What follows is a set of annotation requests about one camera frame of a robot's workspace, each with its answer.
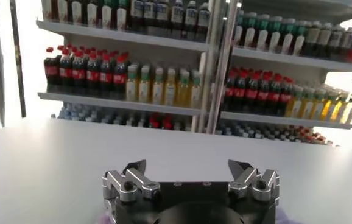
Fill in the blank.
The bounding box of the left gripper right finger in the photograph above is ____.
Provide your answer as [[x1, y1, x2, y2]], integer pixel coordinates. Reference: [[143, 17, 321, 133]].
[[227, 159, 281, 203]]

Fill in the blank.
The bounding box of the dark bottle blue-white label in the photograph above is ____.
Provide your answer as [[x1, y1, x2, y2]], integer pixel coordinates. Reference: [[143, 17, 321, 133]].
[[329, 25, 343, 60], [143, 0, 156, 35], [130, 0, 144, 33], [197, 2, 211, 43], [155, 0, 169, 37], [171, 0, 185, 40], [185, 0, 199, 41], [340, 27, 352, 62]]

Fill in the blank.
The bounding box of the dark bottle beige label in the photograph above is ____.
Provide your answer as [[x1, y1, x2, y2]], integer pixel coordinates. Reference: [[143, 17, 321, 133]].
[[317, 23, 332, 58], [304, 21, 320, 57]]

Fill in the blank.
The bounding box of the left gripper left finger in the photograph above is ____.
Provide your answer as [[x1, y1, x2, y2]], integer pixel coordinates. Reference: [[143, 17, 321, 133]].
[[102, 159, 162, 203]]

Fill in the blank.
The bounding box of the dark tea bottle white label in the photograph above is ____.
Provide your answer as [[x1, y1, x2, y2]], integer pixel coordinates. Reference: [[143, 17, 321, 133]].
[[233, 12, 245, 46], [101, 0, 113, 30], [256, 14, 269, 51], [293, 20, 306, 57], [57, 0, 69, 24], [86, 0, 98, 27], [281, 18, 294, 55], [268, 16, 282, 53], [243, 12, 256, 49], [71, 0, 83, 25], [116, 0, 128, 31]]

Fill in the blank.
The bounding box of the black metal pole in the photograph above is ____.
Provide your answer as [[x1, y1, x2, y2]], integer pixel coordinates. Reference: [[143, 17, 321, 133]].
[[9, 0, 27, 119]]

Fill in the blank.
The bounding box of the red tea bottle white label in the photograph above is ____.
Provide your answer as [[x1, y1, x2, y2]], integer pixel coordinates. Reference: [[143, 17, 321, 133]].
[[41, 0, 54, 22]]

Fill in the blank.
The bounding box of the purple t-shirt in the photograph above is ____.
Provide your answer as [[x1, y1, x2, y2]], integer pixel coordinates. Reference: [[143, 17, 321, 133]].
[[96, 208, 295, 224]]

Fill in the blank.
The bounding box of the yellow juice bottle green band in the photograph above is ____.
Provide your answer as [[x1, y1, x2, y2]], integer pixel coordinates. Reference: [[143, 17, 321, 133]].
[[151, 66, 165, 105], [285, 86, 304, 118], [190, 70, 202, 109], [331, 91, 349, 123], [125, 65, 139, 102], [311, 88, 326, 121], [177, 69, 191, 108], [300, 87, 315, 119], [340, 93, 352, 124], [164, 68, 177, 107], [320, 90, 339, 122], [138, 65, 152, 103]]

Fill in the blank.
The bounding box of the grey metal drinks shelf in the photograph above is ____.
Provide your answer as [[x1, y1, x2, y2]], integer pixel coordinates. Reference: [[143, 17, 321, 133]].
[[209, 0, 352, 147], [35, 0, 216, 133]]

